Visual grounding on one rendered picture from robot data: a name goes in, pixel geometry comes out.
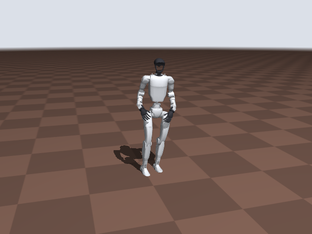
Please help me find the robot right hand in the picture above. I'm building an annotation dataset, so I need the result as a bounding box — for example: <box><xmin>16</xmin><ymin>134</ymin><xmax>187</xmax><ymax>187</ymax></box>
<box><xmin>139</xmin><ymin>105</ymin><xmax>151</xmax><ymax>121</ymax></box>

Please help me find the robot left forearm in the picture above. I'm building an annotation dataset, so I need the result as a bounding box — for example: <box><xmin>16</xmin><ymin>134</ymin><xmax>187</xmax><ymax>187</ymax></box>
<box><xmin>169</xmin><ymin>94</ymin><xmax>176</xmax><ymax>111</ymax></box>

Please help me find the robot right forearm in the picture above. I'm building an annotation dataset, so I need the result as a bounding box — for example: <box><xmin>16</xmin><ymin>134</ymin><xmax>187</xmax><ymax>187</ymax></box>
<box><xmin>136</xmin><ymin>90</ymin><xmax>143</xmax><ymax>109</ymax></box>

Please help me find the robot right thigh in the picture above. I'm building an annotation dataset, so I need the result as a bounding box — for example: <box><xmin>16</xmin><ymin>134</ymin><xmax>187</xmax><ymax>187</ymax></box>
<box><xmin>142</xmin><ymin>111</ymin><xmax>153</xmax><ymax>145</ymax></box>

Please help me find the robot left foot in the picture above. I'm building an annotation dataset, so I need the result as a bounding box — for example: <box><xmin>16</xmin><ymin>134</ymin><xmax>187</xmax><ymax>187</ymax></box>
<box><xmin>153</xmin><ymin>163</ymin><xmax>163</xmax><ymax>173</ymax></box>

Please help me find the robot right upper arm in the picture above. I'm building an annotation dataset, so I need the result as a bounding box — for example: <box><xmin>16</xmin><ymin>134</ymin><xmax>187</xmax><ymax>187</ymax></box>
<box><xmin>139</xmin><ymin>76</ymin><xmax>150</xmax><ymax>96</ymax></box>

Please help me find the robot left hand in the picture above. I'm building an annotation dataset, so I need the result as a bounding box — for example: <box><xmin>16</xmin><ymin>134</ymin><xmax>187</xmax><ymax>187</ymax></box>
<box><xmin>163</xmin><ymin>107</ymin><xmax>174</xmax><ymax>123</ymax></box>

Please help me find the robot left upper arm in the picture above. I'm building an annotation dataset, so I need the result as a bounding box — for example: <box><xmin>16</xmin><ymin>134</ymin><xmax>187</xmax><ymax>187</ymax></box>
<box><xmin>167</xmin><ymin>76</ymin><xmax>175</xmax><ymax>98</ymax></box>

